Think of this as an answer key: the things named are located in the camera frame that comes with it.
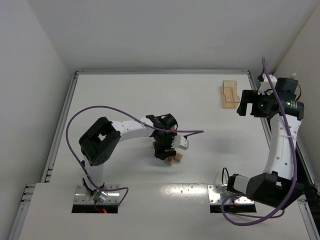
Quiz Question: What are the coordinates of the plain light wood cube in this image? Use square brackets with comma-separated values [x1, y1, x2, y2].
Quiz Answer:
[174, 153, 183, 162]

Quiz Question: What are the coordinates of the transparent amber plastic bin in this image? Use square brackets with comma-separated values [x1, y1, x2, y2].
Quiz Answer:
[221, 80, 240, 109]

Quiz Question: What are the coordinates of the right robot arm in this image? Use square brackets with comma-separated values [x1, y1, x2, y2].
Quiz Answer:
[226, 74, 304, 209]

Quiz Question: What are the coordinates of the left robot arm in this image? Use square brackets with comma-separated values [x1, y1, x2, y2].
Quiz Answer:
[78, 114, 181, 195]

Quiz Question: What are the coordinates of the wood cube letter D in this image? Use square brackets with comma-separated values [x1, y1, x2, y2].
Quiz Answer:
[164, 157, 174, 166]

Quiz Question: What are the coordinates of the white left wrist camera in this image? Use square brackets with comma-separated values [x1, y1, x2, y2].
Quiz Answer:
[171, 135, 189, 150]

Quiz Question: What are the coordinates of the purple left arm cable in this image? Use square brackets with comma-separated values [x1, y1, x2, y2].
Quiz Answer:
[65, 105, 205, 206]

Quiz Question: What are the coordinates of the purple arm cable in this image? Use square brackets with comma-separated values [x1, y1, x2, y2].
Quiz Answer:
[65, 105, 205, 206]
[220, 56, 301, 226]

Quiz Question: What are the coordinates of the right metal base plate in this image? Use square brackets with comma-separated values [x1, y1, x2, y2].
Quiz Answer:
[207, 184, 255, 206]

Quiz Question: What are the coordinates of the metal base plate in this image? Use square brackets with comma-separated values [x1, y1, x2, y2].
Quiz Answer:
[207, 184, 255, 206]
[73, 184, 120, 205]

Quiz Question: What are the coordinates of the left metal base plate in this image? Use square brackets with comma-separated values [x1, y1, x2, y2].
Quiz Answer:
[73, 184, 120, 205]

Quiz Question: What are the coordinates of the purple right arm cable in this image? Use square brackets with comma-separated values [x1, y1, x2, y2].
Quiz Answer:
[220, 56, 301, 226]

